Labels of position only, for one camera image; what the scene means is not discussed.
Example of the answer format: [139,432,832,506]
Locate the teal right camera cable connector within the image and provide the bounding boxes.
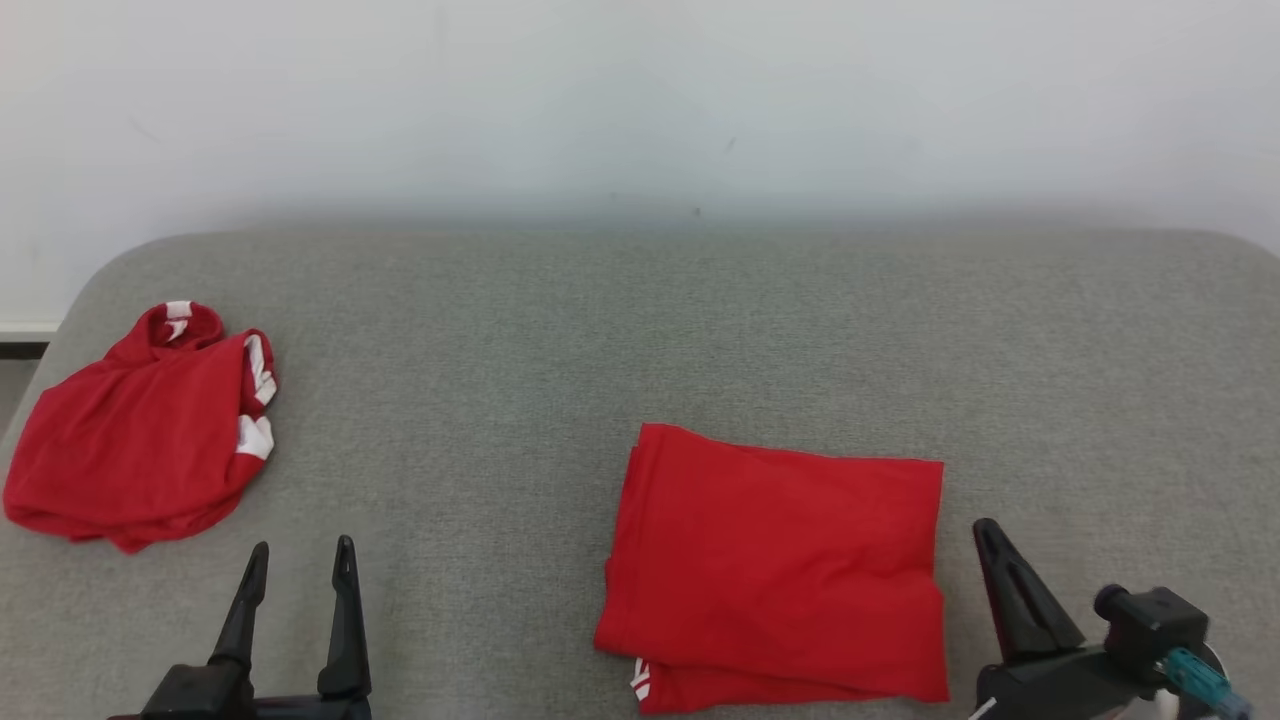
[1163,647,1253,720]

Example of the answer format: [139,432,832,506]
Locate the white wall baseboard strip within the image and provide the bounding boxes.
[0,321,61,359]

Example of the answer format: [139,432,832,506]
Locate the red jersey with number print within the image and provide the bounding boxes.
[594,423,951,715]

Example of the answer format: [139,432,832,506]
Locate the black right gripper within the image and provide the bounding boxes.
[972,517,1181,720]

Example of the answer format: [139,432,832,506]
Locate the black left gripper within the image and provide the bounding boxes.
[208,535,374,720]

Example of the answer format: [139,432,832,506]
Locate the red garment with white trim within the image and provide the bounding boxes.
[3,300,278,554]

